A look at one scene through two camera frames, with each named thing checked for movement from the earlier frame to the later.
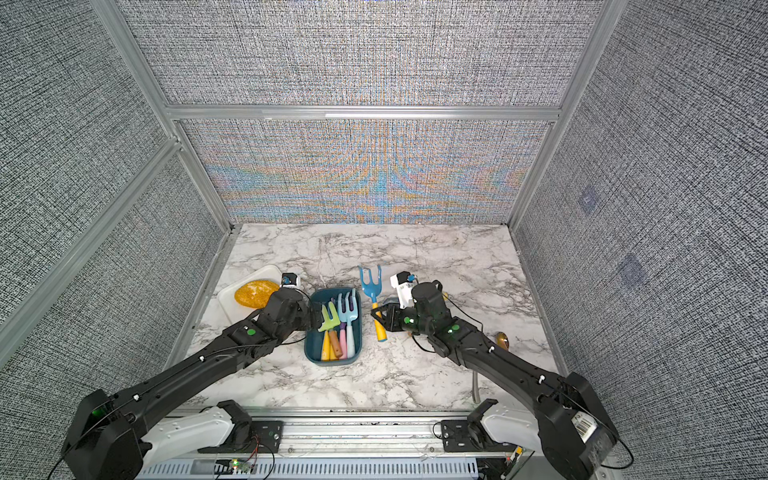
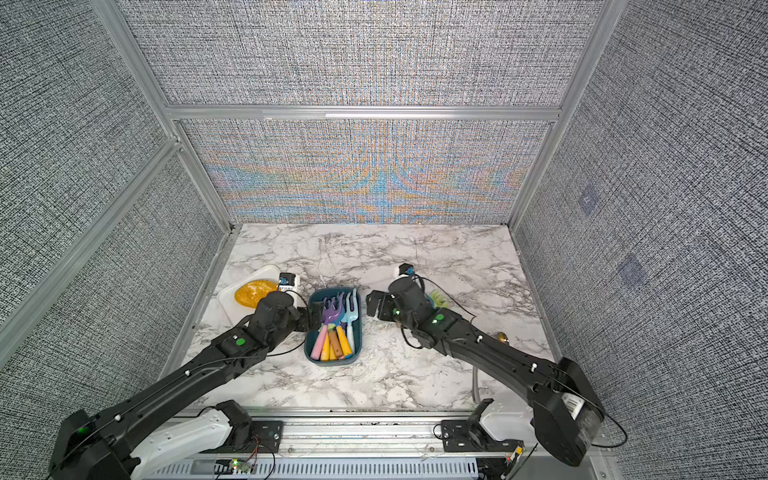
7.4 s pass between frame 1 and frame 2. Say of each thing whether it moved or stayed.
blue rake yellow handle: stayed
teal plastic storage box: stayed
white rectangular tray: stayed
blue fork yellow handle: moved
